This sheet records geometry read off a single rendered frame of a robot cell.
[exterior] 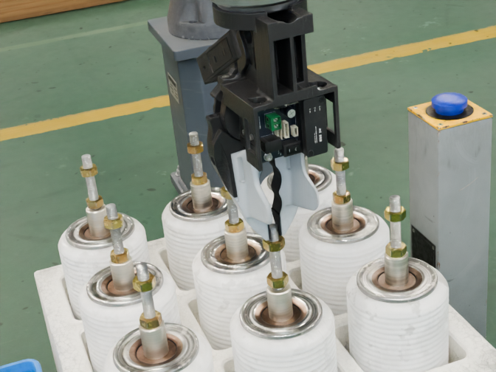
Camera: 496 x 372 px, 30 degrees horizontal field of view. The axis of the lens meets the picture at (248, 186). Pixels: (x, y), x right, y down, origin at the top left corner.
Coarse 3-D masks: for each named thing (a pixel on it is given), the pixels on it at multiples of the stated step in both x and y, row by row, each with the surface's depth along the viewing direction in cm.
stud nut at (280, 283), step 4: (284, 272) 82; (268, 276) 82; (284, 276) 82; (288, 276) 82; (268, 280) 82; (272, 280) 82; (276, 280) 81; (280, 280) 81; (284, 280) 82; (288, 280) 82; (268, 284) 82; (272, 284) 82; (276, 284) 82; (280, 284) 82; (284, 284) 82; (276, 288) 82
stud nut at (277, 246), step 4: (280, 236) 81; (264, 240) 80; (280, 240) 80; (284, 240) 81; (264, 244) 80; (268, 244) 80; (272, 244) 80; (276, 244) 80; (280, 244) 80; (284, 244) 81; (264, 248) 81; (268, 248) 80; (272, 248) 80; (276, 248) 80; (280, 248) 80
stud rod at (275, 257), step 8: (272, 224) 80; (272, 232) 80; (272, 240) 80; (272, 256) 81; (280, 256) 81; (272, 264) 81; (280, 264) 81; (272, 272) 82; (280, 272) 82; (280, 288) 82
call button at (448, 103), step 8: (440, 96) 105; (448, 96) 105; (456, 96) 105; (464, 96) 105; (432, 104) 105; (440, 104) 103; (448, 104) 103; (456, 104) 103; (464, 104) 103; (440, 112) 104; (448, 112) 104; (456, 112) 104
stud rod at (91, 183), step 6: (84, 156) 97; (90, 156) 97; (84, 162) 97; (90, 162) 97; (84, 168) 97; (90, 180) 98; (90, 186) 98; (96, 186) 99; (90, 192) 98; (96, 192) 99; (90, 198) 99; (96, 198) 99
